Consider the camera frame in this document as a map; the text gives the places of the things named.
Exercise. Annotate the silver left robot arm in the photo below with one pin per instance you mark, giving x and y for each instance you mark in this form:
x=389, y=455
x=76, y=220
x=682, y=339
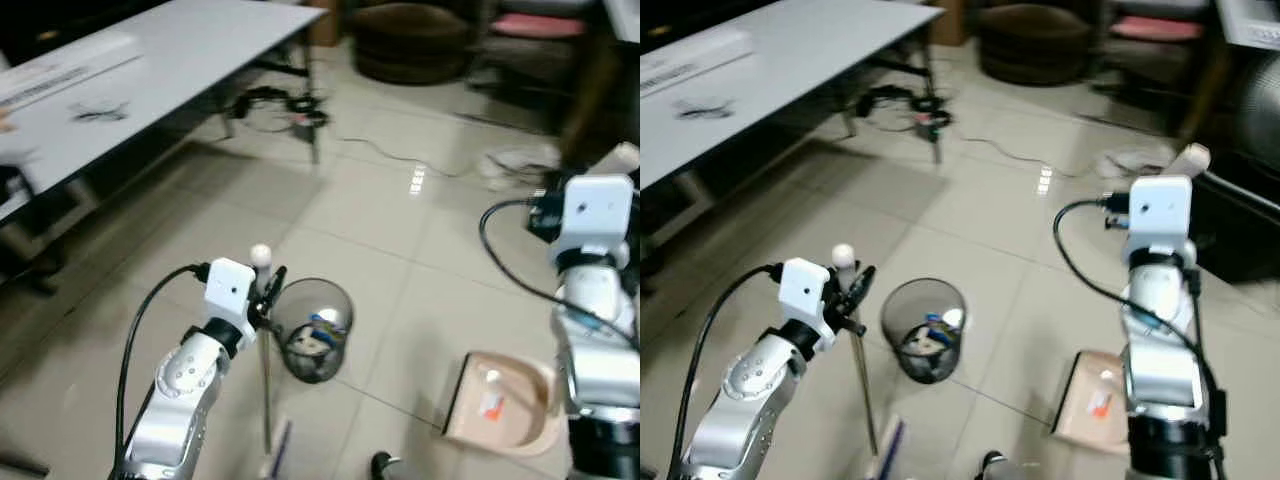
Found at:
x=745, y=385
x=180, y=385

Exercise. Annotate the chair with pink seat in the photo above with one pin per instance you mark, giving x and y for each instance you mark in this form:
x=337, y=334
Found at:
x=1160, y=27
x=540, y=24

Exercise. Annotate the black mesh waste bin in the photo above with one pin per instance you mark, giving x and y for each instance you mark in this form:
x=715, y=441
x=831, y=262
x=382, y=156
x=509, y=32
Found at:
x=922, y=355
x=312, y=355

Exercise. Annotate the crumpled white cloth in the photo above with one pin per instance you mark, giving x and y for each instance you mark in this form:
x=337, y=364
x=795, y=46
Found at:
x=1135, y=163
x=520, y=168

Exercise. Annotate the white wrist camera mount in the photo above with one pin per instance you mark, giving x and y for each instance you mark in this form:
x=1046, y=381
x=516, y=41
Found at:
x=802, y=292
x=1160, y=215
x=228, y=290
x=600, y=215

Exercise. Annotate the black robot foot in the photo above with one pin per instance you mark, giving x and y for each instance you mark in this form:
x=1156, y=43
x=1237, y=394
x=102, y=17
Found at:
x=383, y=466
x=994, y=466

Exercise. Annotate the large black cylinder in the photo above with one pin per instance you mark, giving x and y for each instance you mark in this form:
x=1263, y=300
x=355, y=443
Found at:
x=1258, y=110

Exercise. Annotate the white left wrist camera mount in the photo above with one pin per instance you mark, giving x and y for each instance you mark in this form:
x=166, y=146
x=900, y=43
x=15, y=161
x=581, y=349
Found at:
x=802, y=292
x=228, y=290

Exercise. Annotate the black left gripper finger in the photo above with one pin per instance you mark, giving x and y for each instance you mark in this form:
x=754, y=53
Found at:
x=277, y=282
x=268, y=320
x=852, y=322
x=862, y=284

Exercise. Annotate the white box with print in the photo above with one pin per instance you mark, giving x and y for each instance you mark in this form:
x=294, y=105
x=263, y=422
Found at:
x=1250, y=22

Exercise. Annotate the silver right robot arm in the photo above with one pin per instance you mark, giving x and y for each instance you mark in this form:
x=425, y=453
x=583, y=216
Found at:
x=600, y=350
x=1165, y=370

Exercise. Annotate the long white box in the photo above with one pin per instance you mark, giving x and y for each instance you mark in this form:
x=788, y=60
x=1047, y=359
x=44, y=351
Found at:
x=70, y=65
x=695, y=60

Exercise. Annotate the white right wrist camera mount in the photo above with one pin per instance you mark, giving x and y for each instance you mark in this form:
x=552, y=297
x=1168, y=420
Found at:
x=1160, y=215
x=600, y=215

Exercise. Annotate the white table with black legs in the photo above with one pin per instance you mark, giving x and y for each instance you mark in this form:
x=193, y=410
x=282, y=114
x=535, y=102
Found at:
x=190, y=60
x=800, y=55

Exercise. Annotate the small black tangle on table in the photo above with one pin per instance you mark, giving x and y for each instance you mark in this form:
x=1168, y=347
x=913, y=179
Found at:
x=705, y=109
x=100, y=112

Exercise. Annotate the rubbish in waste bin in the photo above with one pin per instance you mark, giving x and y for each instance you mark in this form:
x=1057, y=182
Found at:
x=322, y=330
x=935, y=330

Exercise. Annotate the dark chair under table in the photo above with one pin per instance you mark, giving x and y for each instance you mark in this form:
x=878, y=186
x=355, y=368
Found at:
x=30, y=250

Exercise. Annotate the dark brown round ottoman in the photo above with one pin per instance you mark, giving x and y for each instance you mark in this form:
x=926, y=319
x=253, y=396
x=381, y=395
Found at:
x=410, y=45
x=1035, y=45

